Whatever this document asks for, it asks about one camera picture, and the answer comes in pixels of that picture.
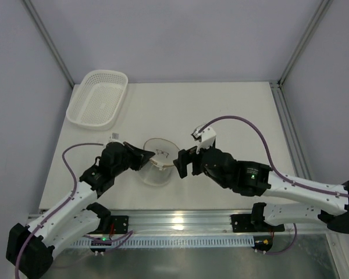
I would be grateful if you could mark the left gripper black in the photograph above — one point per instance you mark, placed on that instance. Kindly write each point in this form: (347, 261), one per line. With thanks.
(131, 157)

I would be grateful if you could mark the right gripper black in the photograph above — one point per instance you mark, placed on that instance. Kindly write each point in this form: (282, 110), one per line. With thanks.
(194, 162)

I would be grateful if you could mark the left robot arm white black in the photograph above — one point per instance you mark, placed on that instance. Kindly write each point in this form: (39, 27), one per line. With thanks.
(33, 247)

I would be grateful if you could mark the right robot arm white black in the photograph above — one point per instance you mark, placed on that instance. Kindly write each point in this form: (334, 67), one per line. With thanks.
(312, 202)

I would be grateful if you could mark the white perforated plastic basket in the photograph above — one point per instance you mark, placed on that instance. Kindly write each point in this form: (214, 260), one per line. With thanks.
(96, 103)

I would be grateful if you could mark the left controller board black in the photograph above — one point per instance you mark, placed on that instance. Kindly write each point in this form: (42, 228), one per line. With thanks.
(100, 242)

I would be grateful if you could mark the controller board black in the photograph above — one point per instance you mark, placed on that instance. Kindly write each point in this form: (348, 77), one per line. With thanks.
(262, 244)
(100, 242)

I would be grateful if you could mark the right controller board black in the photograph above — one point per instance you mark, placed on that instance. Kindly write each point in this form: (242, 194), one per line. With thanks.
(262, 244)

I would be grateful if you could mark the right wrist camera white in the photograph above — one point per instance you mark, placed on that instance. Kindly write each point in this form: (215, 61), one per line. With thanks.
(204, 136)

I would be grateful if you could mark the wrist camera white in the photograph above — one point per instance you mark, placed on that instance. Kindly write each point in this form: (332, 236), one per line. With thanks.
(114, 137)
(204, 136)

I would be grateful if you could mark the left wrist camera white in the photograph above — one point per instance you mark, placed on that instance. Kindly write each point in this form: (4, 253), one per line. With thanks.
(114, 137)

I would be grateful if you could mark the aluminium mounting rail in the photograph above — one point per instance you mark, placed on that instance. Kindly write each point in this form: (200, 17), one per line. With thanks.
(154, 222)

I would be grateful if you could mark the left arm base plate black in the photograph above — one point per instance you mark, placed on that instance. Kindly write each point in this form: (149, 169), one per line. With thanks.
(117, 224)

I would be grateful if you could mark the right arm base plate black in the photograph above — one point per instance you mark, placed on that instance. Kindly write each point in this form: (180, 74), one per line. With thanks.
(241, 222)

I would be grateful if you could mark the slotted cable duct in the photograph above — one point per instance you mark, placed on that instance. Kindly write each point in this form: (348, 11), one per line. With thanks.
(203, 241)

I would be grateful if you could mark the aluminium frame post left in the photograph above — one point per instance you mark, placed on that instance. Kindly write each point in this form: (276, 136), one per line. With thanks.
(45, 35)

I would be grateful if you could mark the aluminium frame post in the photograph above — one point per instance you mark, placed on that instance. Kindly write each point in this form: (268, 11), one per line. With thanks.
(45, 35)
(306, 37)

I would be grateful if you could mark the aluminium frame post right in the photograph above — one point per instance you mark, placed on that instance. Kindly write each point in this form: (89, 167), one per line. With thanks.
(306, 37)

